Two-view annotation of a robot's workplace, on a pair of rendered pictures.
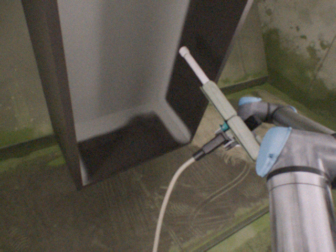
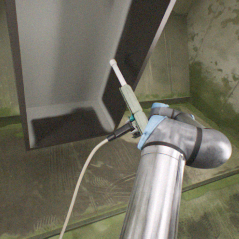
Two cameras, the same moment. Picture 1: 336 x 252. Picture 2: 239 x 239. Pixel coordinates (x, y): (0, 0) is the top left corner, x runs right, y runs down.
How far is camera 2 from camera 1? 0.14 m
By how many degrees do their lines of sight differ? 7
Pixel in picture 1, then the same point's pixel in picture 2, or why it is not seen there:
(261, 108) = (167, 112)
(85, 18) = (47, 33)
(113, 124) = (61, 111)
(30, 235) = not seen: outside the picture
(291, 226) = (144, 180)
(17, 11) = not seen: hidden behind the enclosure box
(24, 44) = not seen: hidden behind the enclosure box
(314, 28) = (229, 64)
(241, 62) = (170, 83)
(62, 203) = (19, 162)
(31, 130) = (9, 110)
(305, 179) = (164, 151)
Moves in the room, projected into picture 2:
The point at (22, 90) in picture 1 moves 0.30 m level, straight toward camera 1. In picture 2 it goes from (8, 81) to (9, 98)
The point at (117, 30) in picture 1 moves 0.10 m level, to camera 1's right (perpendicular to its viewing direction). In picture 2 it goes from (69, 44) to (86, 47)
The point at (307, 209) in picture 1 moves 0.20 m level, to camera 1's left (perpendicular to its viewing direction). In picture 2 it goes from (158, 170) to (75, 148)
